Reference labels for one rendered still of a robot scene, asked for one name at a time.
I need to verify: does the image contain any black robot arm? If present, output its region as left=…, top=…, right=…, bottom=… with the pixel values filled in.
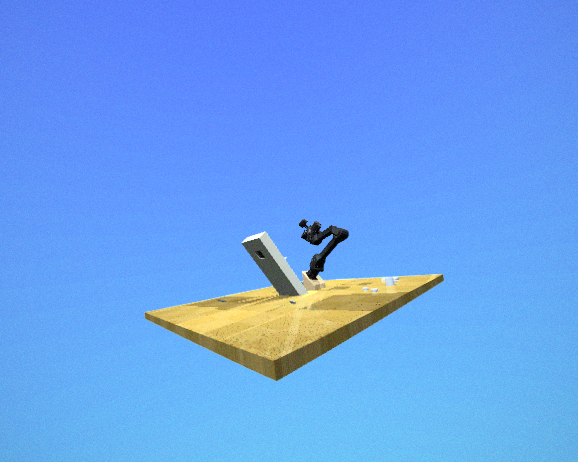
left=301, top=221, right=349, bottom=280

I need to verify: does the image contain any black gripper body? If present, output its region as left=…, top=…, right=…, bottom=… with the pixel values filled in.
left=299, top=218, right=312, bottom=234

